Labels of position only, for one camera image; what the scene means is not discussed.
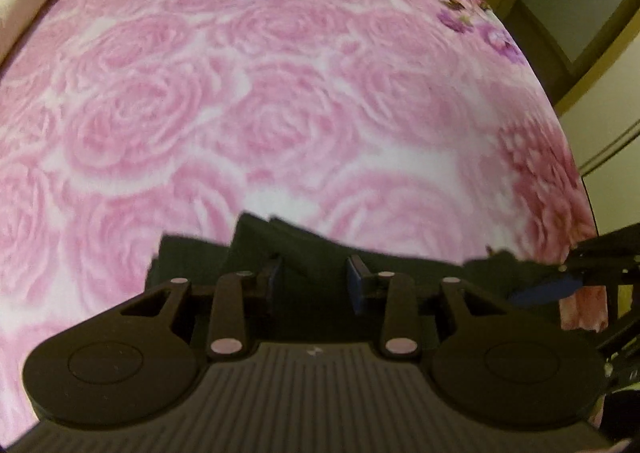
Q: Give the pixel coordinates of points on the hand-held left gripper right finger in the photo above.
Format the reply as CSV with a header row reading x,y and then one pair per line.
x,y
356,285

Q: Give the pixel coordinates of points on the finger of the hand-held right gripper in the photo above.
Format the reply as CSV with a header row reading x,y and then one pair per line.
x,y
610,245
547,292

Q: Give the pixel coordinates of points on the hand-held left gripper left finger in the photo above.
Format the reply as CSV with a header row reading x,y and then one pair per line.
x,y
273,285

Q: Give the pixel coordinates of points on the black long-sleeve shirt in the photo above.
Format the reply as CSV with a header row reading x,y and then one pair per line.
x,y
310,248

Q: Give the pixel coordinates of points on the pink floral blanket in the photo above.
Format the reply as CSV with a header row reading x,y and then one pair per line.
x,y
250,108

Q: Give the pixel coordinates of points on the wooden door frame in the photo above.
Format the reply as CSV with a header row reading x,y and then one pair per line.
x,y
605,78

